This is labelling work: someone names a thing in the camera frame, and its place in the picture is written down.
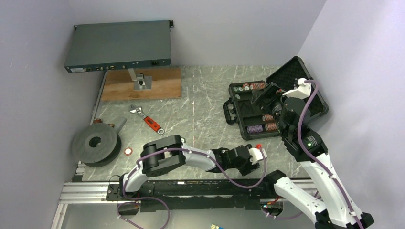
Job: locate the wooden board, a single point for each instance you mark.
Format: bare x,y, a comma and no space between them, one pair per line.
165,84

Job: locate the small red white chip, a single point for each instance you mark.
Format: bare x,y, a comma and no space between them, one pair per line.
128,151

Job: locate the metal stand bracket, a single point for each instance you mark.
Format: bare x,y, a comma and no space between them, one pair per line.
141,82

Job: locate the orange chip stack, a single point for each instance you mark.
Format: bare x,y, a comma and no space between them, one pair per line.
271,126
268,118

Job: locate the black poker case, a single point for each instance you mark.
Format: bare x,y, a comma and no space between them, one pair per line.
239,110

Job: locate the grey filament spool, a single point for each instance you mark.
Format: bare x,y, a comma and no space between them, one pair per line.
97,145

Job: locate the red handled adjustable wrench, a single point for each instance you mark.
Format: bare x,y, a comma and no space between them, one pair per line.
150,122

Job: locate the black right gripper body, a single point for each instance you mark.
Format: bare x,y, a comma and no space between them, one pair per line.
274,105

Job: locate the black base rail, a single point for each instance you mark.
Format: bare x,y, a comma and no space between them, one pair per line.
156,195

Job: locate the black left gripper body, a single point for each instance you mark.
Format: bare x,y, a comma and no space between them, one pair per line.
246,167

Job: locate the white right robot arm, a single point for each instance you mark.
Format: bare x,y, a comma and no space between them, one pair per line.
335,209

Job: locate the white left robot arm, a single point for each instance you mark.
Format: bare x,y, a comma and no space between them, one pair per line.
167,154

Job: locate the grey cylinder part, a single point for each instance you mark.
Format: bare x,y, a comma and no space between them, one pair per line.
119,123

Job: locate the purple chip stack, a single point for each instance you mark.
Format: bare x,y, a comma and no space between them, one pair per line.
254,129

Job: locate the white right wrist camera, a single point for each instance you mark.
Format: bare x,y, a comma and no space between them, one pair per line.
302,91

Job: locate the mixed red chip stack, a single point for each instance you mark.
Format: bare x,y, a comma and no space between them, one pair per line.
253,86

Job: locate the grey rack server unit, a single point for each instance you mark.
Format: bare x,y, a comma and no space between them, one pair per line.
119,45

